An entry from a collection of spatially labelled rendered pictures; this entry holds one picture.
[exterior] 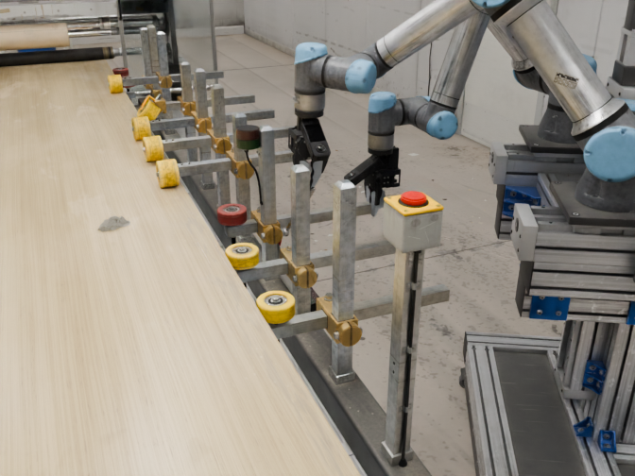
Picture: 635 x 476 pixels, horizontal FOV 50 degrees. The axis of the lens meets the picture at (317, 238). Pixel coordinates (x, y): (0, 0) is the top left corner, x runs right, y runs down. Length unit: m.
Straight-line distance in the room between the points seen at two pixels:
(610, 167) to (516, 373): 1.16
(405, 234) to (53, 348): 0.69
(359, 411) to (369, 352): 1.40
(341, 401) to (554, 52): 0.82
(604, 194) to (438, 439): 1.18
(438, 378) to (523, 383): 0.43
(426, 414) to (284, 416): 1.47
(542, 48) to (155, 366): 0.95
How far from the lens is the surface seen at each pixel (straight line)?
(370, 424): 1.42
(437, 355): 2.85
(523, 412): 2.30
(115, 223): 1.82
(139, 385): 1.22
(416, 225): 1.05
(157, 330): 1.36
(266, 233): 1.81
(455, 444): 2.45
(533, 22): 1.43
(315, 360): 1.58
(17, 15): 3.94
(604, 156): 1.44
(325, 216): 1.94
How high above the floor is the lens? 1.63
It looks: 26 degrees down
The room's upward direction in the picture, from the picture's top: straight up
